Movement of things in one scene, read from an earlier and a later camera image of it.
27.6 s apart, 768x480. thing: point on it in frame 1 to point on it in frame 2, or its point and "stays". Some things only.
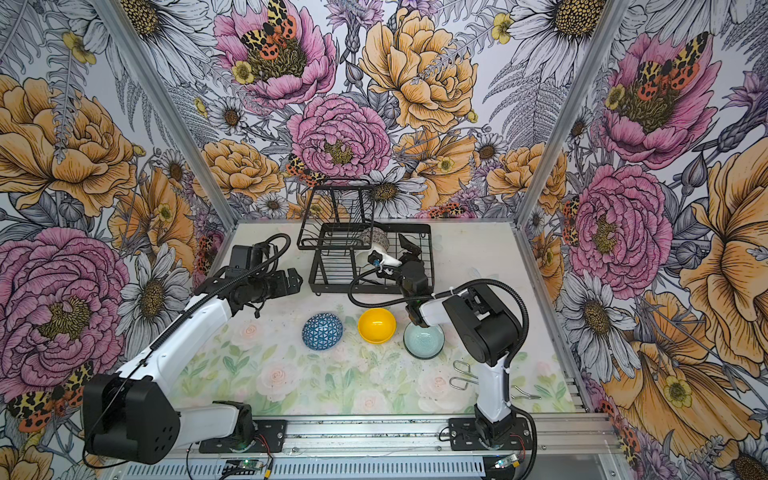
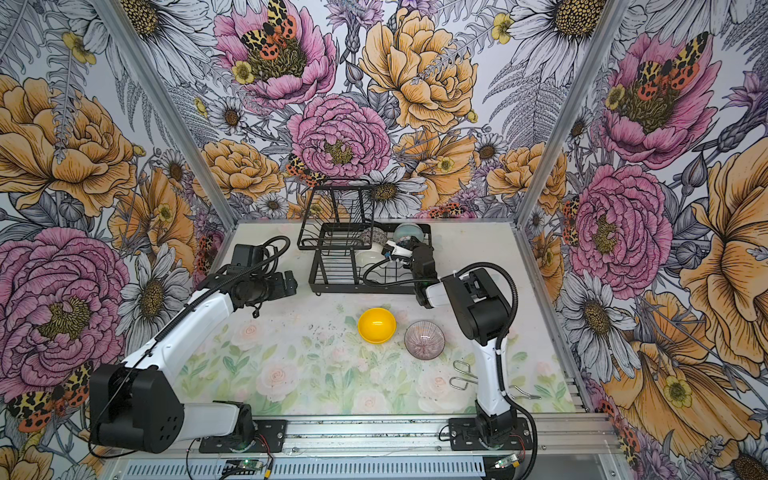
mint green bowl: [423, 342] to [405, 231]
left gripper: [281, 289] stays
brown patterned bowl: [374, 234] stays
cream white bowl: [362, 257] stays
